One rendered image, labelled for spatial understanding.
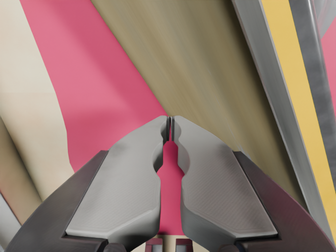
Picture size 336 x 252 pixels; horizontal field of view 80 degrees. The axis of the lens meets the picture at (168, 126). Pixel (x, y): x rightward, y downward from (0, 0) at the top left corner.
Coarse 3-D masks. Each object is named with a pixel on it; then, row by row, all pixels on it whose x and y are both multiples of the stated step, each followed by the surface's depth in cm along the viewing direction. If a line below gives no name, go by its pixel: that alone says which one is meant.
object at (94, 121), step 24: (72, 96) 17; (96, 96) 17; (120, 96) 17; (144, 96) 17; (72, 120) 18; (96, 120) 18; (120, 120) 18; (144, 120) 18; (72, 144) 19; (96, 144) 19; (168, 144) 19; (72, 168) 21; (168, 168) 21; (168, 192) 23; (168, 216) 25
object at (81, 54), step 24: (24, 0) 13; (48, 0) 13; (72, 0) 13; (48, 24) 14; (72, 24) 14; (96, 24) 14; (48, 48) 15; (72, 48) 15; (96, 48) 15; (120, 48) 15; (48, 72) 16; (72, 72) 16; (96, 72) 16; (120, 72) 16
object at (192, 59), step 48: (96, 0) 11; (144, 0) 10; (192, 0) 10; (144, 48) 12; (192, 48) 11; (240, 48) 11; (192, 96) 13; (240, 96) 12; (240, 144) 15; (288, 192) 17
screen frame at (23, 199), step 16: (0, 128) 18; (0, 144) 18; (0, 160) 18; (16, 160) 20; (0, 176) 18; (16, 176) 20; (0, 192) 18; (16, 192) 20; (32, 192) 22; (0, 208) 19; (16, 208) 20; (32, 208) 22; (0, 224) 20; (16, 224) 20; (0, 240) 22
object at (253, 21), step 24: (240, 0) 8; (240, 24) 9; (264, 24) 9; (264, 48) 9; (264, 72) 10; (288, 96) 11; (288, 120) 11; (288, 144) 12; (312, 192) 14; (312, 216) 16
